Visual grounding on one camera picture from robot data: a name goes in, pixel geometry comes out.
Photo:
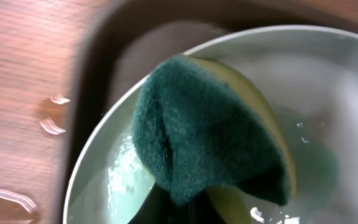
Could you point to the green yellow sponge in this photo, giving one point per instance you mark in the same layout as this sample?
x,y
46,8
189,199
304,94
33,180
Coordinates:
x,y
201,125

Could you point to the dark brown serving tray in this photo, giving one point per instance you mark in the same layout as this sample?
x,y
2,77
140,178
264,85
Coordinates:
x,y
120,24

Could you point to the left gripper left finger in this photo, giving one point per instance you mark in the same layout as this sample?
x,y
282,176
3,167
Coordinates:
x,y
158,208

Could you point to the white plate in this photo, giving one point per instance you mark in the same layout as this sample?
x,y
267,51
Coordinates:
x,y
307,74

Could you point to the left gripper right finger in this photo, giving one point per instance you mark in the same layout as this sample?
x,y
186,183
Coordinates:
x,y
204,211

